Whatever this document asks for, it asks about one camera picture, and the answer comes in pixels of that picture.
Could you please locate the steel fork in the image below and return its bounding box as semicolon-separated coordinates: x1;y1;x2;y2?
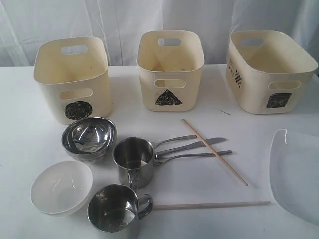
151;135;197;149
153;150;233;165

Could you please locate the stainless steel bowl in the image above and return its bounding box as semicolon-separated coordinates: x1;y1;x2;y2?
61;117;117;164

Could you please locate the wooden chopstick diagonal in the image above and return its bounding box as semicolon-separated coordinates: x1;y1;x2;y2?
181;119;248;187

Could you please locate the wooden chopstick horizontal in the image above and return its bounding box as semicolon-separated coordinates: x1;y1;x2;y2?
153;201;271;211

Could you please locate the steel table knife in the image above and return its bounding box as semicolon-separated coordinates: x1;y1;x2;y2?
156;137;227;155

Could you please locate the cream bin with triangle mark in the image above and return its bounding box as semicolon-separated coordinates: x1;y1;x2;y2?
137;30;205;112

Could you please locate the cream bin with circle mark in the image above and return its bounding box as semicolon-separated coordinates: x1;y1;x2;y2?
34;36;112;125

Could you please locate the cream bin with square mark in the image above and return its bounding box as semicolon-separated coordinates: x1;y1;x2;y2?
226;30;318;114

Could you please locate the white square plate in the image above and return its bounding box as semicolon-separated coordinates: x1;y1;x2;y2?
269;129;319;226

